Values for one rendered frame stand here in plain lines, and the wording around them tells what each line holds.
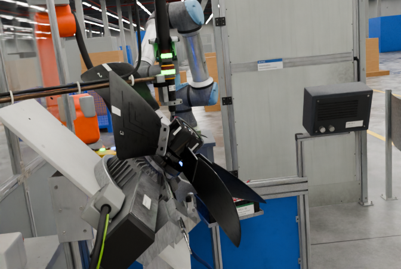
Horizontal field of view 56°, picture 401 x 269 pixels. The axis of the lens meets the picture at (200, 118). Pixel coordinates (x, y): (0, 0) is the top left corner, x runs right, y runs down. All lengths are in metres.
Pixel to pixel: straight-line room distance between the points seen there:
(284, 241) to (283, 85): 1.59
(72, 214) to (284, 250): 1.06
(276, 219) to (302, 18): 1.84
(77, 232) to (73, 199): 0.10
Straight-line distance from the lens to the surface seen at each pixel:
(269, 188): 1.73
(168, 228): 0.93
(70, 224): 1.19
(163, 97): 1.20
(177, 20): 1.75
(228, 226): 1.02
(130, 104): 0.94
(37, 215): 2.01
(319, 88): 1.70
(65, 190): 1.15
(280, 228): 1.83
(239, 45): 3.06
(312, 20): 3.21
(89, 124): 5.07
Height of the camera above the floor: 1.47
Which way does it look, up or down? 11 degrees down
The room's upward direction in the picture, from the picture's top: 6 degrees counter-clockwise
